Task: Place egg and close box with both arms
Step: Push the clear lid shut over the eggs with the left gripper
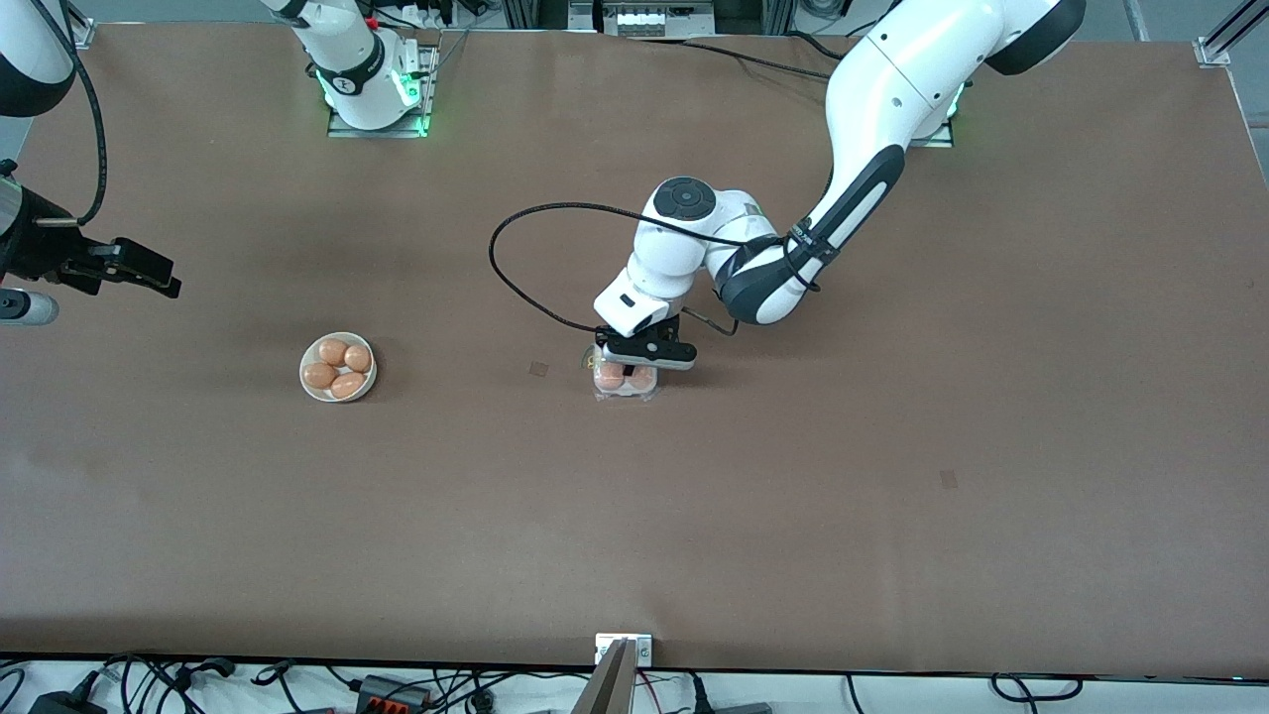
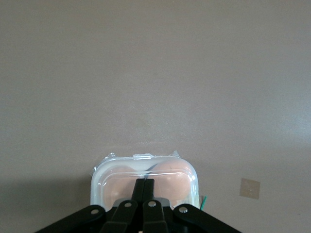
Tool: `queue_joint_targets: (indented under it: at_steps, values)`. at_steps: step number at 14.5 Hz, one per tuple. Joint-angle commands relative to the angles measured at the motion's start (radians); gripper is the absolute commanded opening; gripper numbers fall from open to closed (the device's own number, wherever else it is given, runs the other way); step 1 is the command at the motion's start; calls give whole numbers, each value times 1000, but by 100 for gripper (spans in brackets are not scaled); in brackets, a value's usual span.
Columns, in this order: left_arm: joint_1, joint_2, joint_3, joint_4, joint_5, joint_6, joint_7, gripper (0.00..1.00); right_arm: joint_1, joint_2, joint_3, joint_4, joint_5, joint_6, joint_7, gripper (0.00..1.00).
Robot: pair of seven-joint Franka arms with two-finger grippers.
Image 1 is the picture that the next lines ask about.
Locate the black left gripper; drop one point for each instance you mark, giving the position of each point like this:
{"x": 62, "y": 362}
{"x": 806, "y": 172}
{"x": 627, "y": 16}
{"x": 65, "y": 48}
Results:
{"x": 629, "y": 370}

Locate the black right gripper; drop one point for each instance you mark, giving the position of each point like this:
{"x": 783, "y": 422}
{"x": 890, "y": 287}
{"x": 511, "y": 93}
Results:
{"x": 40, "y": 245}

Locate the brown egg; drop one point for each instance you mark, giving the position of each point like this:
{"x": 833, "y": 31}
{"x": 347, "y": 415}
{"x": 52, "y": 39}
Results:
{"x": 642, "y": 380}
{"x": 333, "y": 351}
{"x": 358, "y": 358}
{"x": 609, "y": 378}
{"x": 347, "y": 385}
{"x": 319, "y": 375}

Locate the clear plastic egg box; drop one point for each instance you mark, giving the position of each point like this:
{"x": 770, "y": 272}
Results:
{"x": 625, "y": 395}

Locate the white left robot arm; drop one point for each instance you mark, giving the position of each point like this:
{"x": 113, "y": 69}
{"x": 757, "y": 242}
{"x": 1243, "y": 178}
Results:
{"x": 892, "y": 69}

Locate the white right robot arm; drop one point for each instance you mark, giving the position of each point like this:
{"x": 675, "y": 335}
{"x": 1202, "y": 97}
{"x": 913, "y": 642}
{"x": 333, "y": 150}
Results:
{"x": 352, "y": 59}

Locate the white round bowl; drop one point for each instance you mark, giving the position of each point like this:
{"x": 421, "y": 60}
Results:
{"x": 309, "y": 391}

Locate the aluminium profile bar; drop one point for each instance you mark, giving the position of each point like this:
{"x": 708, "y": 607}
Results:
{"x": 607, "y": 689}

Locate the black upright plug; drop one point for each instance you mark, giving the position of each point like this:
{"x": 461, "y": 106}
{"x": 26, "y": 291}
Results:
{"x": 701, "y": 696}

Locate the white power strip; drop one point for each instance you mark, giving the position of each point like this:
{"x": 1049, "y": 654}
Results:
{"x": 636, "y": 20}

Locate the black red connector block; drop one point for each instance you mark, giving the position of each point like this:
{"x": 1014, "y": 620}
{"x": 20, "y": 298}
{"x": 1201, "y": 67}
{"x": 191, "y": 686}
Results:
{"x": 387, "y": 686}

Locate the black plug connector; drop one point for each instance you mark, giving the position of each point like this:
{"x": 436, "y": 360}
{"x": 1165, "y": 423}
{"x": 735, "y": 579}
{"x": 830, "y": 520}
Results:
{"x": 213, "y": 666}

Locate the black power adapter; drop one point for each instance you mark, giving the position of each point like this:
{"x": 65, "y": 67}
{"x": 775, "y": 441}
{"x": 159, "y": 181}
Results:
{"x": 59, "y": 704}

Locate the silver corner bracket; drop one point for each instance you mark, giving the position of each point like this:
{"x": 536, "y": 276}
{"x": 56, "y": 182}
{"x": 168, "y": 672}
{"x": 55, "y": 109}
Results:
{"x": 1211, "y": 52}
{"x": 81, "y": 34}

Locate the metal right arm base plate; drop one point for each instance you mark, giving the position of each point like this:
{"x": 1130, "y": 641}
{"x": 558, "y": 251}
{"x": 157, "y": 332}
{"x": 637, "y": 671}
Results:
{"x": 342, "y": 129}

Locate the silver table edge bracket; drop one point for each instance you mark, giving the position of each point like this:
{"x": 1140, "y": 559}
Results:
{"x": 642, "y": 650}

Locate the aluminium frame post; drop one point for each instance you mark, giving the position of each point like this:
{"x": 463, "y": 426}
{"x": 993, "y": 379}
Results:
{"x": 520, "y": 12}

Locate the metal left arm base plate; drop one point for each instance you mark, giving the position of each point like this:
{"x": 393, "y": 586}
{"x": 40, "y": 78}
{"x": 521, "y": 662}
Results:
{"x": 940, "y": 141}

